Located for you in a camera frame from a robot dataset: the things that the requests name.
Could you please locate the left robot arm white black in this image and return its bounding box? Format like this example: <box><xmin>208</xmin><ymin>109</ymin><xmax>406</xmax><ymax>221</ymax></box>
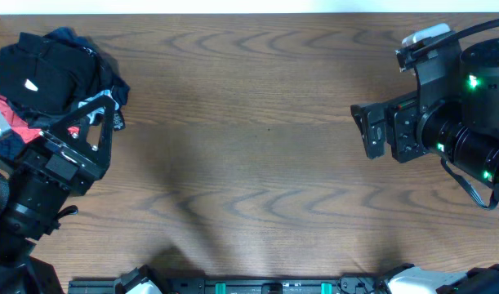
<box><xmin>0</xmin><ymin>96</ymin><xmax>115</xmax><ymax>293</ymax></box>

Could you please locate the red garment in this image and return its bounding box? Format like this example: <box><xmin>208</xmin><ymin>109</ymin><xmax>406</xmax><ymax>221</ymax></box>
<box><xmin>0</xmin><ymin>93</ymin><xmax>81</xmax><ymax>144</ymax></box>

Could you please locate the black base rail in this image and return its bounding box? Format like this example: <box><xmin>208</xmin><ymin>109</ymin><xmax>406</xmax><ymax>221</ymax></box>
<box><xmin>67</xmin><ymin>265</ymin><xmax>499</xmax><ymax>294</ymax></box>

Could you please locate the navy blue garment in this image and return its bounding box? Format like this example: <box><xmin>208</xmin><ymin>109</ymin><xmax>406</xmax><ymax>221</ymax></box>
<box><xmin>0</xmin><ymin>27</ymin><xmax>130</xmax><ymax>159</ymax></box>

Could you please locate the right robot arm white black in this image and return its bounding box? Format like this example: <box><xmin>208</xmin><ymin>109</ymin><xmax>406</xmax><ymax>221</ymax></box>
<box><xmin>350</xmin><ymin>38</ymin><xmax>499</xmax><ymax>210</ymax></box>

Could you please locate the black polo shirt with logo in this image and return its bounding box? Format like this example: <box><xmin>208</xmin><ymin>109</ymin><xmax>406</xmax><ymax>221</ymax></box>
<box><xmin>0</xmin><ymin>33</ymin><xmax>100</xmax><ymax>114</ymax></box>

